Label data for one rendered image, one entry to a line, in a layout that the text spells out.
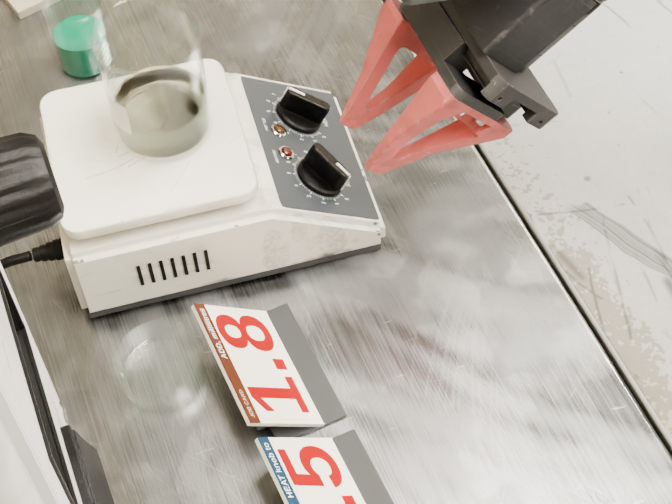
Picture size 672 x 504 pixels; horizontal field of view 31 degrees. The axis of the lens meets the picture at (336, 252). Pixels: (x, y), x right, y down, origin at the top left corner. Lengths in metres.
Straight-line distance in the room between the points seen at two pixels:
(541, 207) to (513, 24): 0.24
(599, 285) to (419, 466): 0.17
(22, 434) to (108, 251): 0.58
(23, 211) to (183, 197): 0.56
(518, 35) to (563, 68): 0.30
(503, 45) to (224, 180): 0.20
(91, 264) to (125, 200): 0.04
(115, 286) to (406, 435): 0.20
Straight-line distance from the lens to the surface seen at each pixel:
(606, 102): 0.90
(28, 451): 0.16
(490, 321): 0.77
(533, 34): 0.63
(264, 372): 0.73
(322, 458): 0.71
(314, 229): 0.76
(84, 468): 0.24
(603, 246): 0.82
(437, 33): 0.65
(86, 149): 0.76
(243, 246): 0.75
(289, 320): 0.77
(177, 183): 0.74
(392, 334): 0.77
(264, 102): 0.81
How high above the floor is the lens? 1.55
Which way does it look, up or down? 54 degrees down
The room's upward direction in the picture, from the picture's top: 3 degrees counter-clockwise
